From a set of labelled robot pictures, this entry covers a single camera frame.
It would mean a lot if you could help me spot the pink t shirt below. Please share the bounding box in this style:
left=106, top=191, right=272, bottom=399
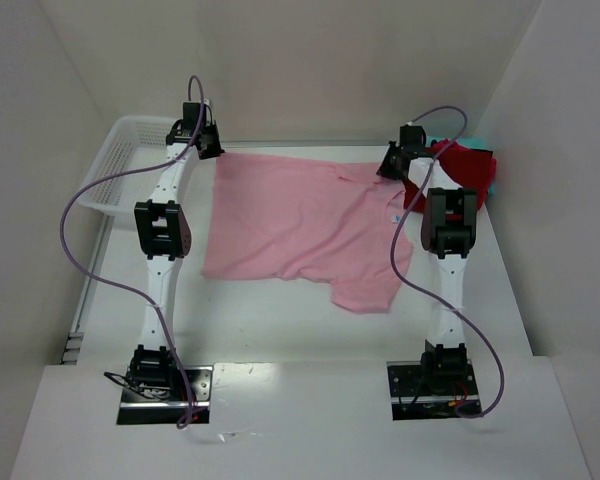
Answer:
left=202, top=153, right=413, bottom=314

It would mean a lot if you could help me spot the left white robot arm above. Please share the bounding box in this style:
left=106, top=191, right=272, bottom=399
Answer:
left=129, top=100, right=224, bottom=399

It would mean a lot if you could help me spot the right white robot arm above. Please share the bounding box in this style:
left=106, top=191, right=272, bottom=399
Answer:
left=377, top=124, right=477, bottom=398

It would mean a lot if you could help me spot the red t shirt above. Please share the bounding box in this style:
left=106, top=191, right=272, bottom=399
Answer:
left=403, top=139, right=497, bottom=213

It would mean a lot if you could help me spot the teal t shirt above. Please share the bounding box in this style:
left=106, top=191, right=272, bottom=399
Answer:
left=458, top=138, right=497, bottom=202

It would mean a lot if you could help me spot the white plastic basket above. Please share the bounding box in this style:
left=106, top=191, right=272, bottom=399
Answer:
left=77, top=116, right=174, bottom=230

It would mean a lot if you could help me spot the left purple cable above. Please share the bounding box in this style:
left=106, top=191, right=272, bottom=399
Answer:
left=60, top=74, right=206, bottom=430

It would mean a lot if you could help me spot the purple cable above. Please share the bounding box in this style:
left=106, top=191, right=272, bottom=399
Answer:
left=60, top=74, right=206, bottom=430
left=389, top=105, right=507, bottom=418

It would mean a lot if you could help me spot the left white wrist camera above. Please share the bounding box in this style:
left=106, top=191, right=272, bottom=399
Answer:
left=203, top=99, right=214, bottom=126

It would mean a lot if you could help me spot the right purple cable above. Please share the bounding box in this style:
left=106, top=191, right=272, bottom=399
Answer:
left=389, top=105, right=507, bottom=418

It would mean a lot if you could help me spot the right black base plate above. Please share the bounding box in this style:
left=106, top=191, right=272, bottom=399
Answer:
left=386, top=361, right=482, bottom=421

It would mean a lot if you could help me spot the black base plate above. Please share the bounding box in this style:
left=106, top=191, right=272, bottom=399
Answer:
left=116, top=365, right=214, bottom=426
left=386, top=361, right=482, bottom=421

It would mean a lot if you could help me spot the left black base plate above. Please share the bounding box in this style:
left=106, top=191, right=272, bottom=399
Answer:
left=116, top=365, right=214, bottom=426

